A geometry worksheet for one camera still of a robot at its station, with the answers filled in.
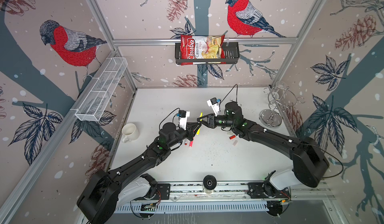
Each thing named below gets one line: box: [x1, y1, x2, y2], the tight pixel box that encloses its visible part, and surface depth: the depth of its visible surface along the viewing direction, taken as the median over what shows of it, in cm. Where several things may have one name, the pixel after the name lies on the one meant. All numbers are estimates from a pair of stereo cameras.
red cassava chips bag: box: [180, 34, 226, 66], surface depth 90 cm
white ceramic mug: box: [121, 123, 139, 143], surface depth 89 cm
